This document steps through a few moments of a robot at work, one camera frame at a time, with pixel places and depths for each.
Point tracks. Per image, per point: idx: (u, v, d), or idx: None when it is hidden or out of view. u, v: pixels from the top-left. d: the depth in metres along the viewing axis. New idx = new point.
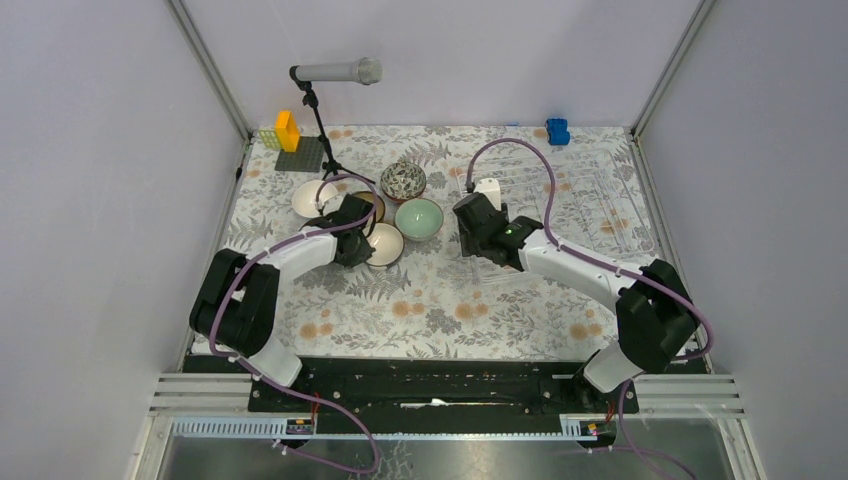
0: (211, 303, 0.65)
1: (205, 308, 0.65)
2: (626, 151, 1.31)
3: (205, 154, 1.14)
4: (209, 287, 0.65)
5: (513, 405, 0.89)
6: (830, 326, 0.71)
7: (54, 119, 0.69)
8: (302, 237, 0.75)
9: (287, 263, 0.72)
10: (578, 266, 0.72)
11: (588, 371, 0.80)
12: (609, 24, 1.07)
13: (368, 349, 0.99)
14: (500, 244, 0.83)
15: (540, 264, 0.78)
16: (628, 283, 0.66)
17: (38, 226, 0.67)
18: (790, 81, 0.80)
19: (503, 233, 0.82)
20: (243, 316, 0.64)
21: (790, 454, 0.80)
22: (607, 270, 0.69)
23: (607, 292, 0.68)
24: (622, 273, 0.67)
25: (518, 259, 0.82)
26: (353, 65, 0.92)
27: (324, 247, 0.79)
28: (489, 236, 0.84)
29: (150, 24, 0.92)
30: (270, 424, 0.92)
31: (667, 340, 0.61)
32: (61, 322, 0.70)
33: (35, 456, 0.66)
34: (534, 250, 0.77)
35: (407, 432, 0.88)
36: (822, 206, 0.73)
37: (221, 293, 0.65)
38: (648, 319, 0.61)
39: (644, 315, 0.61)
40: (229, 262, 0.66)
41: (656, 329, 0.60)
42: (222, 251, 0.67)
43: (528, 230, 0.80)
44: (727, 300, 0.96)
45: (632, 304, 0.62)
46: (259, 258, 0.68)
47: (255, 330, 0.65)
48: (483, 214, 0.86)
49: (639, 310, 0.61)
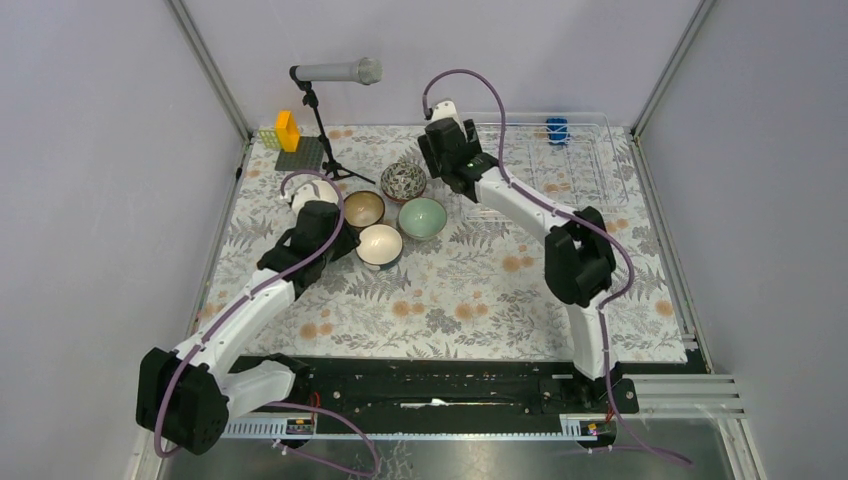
0: (154, 404, 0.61)
1: (149, 409, 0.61)
2: (626, 151, 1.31)
3: (205, 154, 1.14)
4: (146, 390, 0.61)
5: (513, 404, 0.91)
6: (831, 326, 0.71)
7: (55, 120, 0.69)
8: (245, 299, 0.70)
9: (229, 346, 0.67)
10: (522, 203, 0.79)
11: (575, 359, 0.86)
12: (609, 25, 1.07)
13: (368, 349, 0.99)
14: (460, 175, 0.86)
15: (485, 195, 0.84)
16: (560, 222, 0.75)
17: (38, 225, 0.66)
18: (790, 82, 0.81)
19: (465, 166, 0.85)
20: (187, 414, 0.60)
21: (791, 454, 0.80)
22: (545, 209, 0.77)
23: (540, 228, 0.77)
24: (557, 213, 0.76)
25: (473, 190, 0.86)
26: (353, 65, 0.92)
27: (278, 298, 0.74)
28: (453, 166, 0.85)
29: (149, 24, 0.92)
30: (270, 424, 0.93)
31: (583, 277, 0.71)
32: (62, 322, 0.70)
33: (35, 455, 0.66)
34: (488, 185, 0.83)
35: (407, 432, 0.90)
36: (823, 205, 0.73)
37: (159, 391, 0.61)
38: (569, 254, 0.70)
39: (567, 249, 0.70)
40: (164, 361, 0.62)
41: (574, 265, 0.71)
42: (157, 350, 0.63)
43: (488, 166, 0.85)
44: (727, 300, 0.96)
45: (559, 240, 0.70)
46: (192, 355, 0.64)
47: (203, 428, 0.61)
48: (453, 143, 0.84)
49: (564, 247, 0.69)
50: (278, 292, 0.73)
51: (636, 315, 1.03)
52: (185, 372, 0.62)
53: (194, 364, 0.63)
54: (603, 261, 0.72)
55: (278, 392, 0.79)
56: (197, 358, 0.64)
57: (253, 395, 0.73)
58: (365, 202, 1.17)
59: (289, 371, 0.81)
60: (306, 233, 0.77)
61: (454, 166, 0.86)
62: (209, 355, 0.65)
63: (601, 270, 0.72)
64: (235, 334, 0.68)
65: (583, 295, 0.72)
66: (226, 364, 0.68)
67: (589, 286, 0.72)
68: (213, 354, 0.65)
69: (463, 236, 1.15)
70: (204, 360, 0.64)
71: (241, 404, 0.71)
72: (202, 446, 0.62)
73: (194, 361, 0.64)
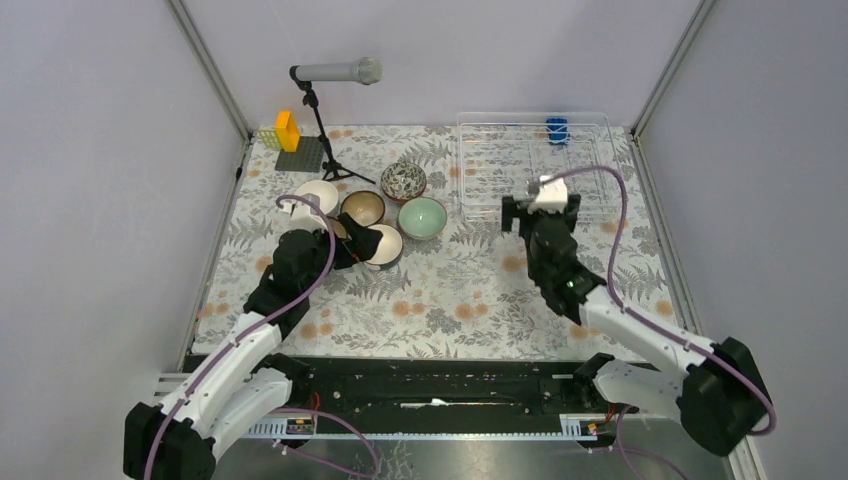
0: (139, 458, 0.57)
1: (135, 463, 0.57)
2: (626, 151, 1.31)
3: (205, 154, 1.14)
4: (130, 446, 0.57)
5: (513, 404, 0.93)
6: (830, 326, 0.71)
7: (54, 119, 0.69)
8: (231, 347, 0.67)
9: (214, 397, 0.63)
10: (642, 332, 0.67)
11: (607, 377, 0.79)
12: (609, 25, 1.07)
13: (368, 349, 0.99)
14: (562, 294, 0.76)
15: (593, 322, 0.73)
16: (698, 359, 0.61)
17: (39, 226, 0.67)
18: (790, 82, 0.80)
19: (566, 283, 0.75)
20: (173, 465, 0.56)
21: (791, 455, 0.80)
22: (675, 341, 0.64)
23: (671, 365, 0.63)
24: (691, 348, 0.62)
25: (576, 311, 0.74)
26: (353, 66, 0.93)
27: (264, 341, 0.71)
28: (554, 280, 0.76)
29: (150, 24, 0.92)
30: (270, 424, 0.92)
31: (734, 424, 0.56)
32: (63, 321, 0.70)
33: (37, 454, 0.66)
34: (595, 308, 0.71)
35: (407, 432, 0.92)
36: (823, 205, 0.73)
37: (144, 445, 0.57)
38: (716, 400, 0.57)
39: (708, 390, 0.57)
40: (148, 413, 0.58)
41: (724, 414, 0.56)
42: (141, 404, 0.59)
43: (590, 283, 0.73)
44: (727, 301, 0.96)
45: (701, 383, 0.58)
46: (176, 410, 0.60)
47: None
48: (564, 258, 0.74)
49: (707, 391, 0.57)
50: (264, 338, 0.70)
51: None
52: (170, 426, 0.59)
53: (178, 419, 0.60)
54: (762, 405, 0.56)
55: (273, 403, 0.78)
56: (182, 412, 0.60)
57: (244, 420, 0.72)
58: (365, 202, 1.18)
59: (285, 379, 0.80)
60: (286, 273, 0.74)
61: (555, 283, 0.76)
62: (193, 408, 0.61)
63: (755, 412, 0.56)
64: (220, 384, 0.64)
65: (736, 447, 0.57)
66: (212, 416, 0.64)
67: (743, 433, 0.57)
68: (198, 407, 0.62)
69: (463, 236, 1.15)
70: (188, 414, 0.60)
71: (232, 434, 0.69)
72: None
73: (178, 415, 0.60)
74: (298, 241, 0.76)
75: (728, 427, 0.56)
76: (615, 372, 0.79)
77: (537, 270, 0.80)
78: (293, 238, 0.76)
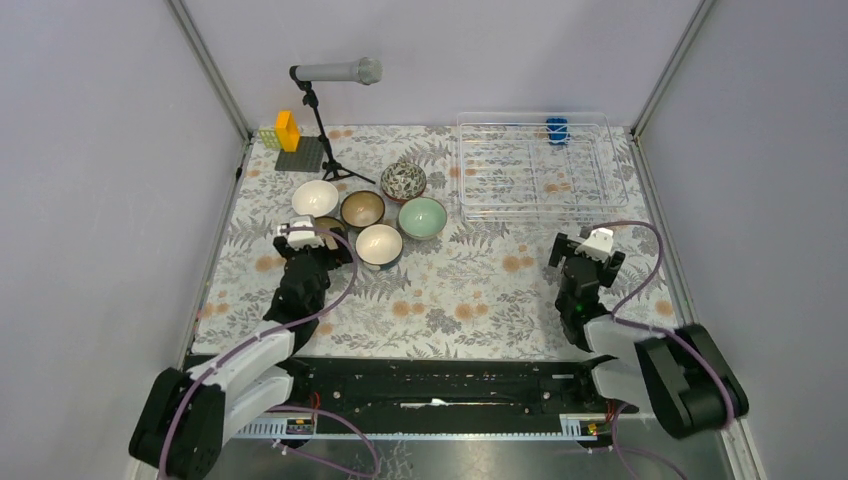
0: (154, 428, 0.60)
1: (148, 432, 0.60)
2: (626, 151, 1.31)
3: (206, 155, 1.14)
4: (151, 412, 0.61)
5: (513, 404, 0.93)
6: (831, 324, 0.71)
7: (53, 118, 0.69)
8: (255, 340, 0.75)
9: (235, 377, 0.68)
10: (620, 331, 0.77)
11: (602, 370, 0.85)
12: (609, 25, 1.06)
13: (368, 349, 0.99)
14: (576, 325, 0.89)
15: (594, 337, 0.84)
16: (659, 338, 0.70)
17: (38, 224, 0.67)
18: (790, 82, 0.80)
19: (580, 315, 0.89)
20: (189, 438, 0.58)
21: (793, 455, 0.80)
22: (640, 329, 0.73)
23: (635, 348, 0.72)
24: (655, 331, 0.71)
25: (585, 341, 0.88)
26: (353, 65, 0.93)
27: (281, 344, 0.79)
28: (572, 309, 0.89)
29: (150, 23, 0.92)
30: (270, 424, 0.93)
31: (693, 406, 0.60)
32: (62, 320, 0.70)
33: (35, 455, 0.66)
34: (594, 325, 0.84)
35: (407, 431, 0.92)
36: (824, 204, 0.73)
37: (166, 412, 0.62)
38: (668, 364, 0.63)
39: (663, 363, 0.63)
40: (175, 379, 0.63)
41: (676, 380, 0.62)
42: (169, 371, 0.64)
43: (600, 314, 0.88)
44: (726, 300, 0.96)
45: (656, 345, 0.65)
46: (205, 377, 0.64)
47: (203, 449, 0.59)
48: (586, 293, 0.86)
49: (663, 355, 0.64)
50: (283, 339, 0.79)
51: (637, 315, 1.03)
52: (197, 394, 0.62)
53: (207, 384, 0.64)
54: (719, 397, 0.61)
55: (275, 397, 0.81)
56: (211, 379, 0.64)
57: (247, 415, 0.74)
58: (365, 202, 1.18)
59: (289, 378, 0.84)
60: (296, 298, 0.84)
61: (573, 312, 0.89)
62: (221, 377, 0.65)
63: (714, 404, 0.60)
64: (243, 366, 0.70)
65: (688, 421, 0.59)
66: (232, 393, 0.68)
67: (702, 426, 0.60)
68: (226, 377, 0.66)
69: (463, 236, 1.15)
70: (218, 380, 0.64)
71: (237, 425, 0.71)
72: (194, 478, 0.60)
73: (205, 382, 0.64)
74: (303, 267, 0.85)
75: (681, 399, 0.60)
76: (605, 368, 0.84)
77: (561, 298, 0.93)
78: (297, 264, 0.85)
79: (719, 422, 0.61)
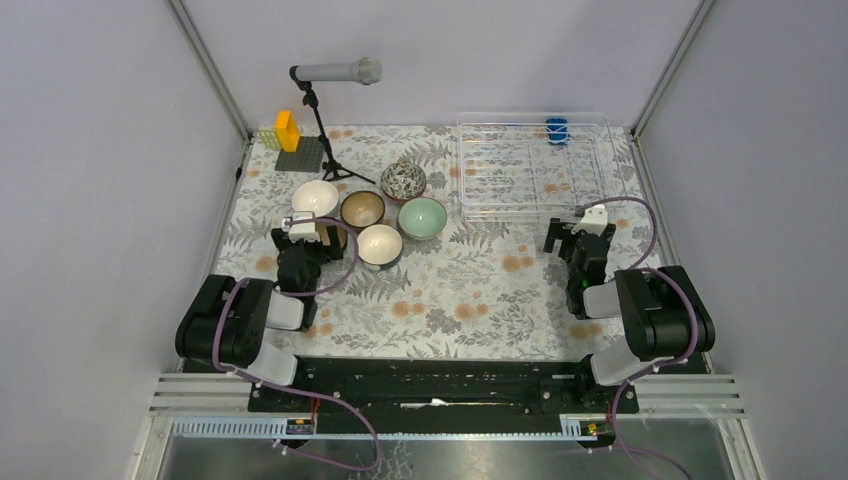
0: (205, 312, 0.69)
1: (199, 315, 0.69)
2: (626, 151, 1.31)
3: (206, 155, 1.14)
4: (201, 300, 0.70)
5: (513, 405, 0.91)
6: (831, 324, 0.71)
7: (50, 118, 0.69)
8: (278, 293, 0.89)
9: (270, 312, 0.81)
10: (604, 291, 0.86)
11: (595, 361, 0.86)
12: (609, 26, 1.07)
13: (368, 349, 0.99)
14: (577, 296, 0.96)
15: (591, 298, 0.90)
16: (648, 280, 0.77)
17: (36, 226, 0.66)
18: (789, 85, 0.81)
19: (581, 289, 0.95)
20: (243, 315, 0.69)
21: (792, 454, 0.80)
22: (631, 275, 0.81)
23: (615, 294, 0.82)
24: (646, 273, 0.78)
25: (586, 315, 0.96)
26: (353, 65, 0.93)
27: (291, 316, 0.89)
28: (576, 281, 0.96)
29: (149, 23, 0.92)
30: (270, 424, 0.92)
31: (658, 326, 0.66)
32: (61, 322, 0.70)
33: (33, 457, 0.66)
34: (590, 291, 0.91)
35: (407, 431, 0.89)
36: (824, 205, 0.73)
37: (214, 303, 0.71)
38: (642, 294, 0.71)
39: (637, 293, 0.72)
40: (221, 280, 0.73)
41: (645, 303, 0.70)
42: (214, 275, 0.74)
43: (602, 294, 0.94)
44: (724, 299, 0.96)
45: (635, 279, 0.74)
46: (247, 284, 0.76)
47: (252, 327, 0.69)
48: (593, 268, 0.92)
49: (637, 286, 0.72)
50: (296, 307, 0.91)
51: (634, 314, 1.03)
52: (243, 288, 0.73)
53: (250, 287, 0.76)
54: (687, 325, 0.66)
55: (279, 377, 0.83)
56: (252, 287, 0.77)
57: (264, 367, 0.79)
58: (365, 202, 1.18)
59: (294, 360, 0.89)
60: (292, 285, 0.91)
61: (577, 284, 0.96)
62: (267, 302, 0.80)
63: (680, 328, 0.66)
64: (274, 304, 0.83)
65: (649, 335, 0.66)
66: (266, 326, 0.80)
67: (663, 347, 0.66)
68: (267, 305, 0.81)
69: (463, 236, 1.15)
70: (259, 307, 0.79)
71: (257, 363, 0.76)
72: (245, 359, 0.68)
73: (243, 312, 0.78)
74: (294, 259, 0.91)
75: (647, 319, 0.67)
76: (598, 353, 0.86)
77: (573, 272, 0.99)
78: (288, 255, 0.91)
79: (687, 344, 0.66)
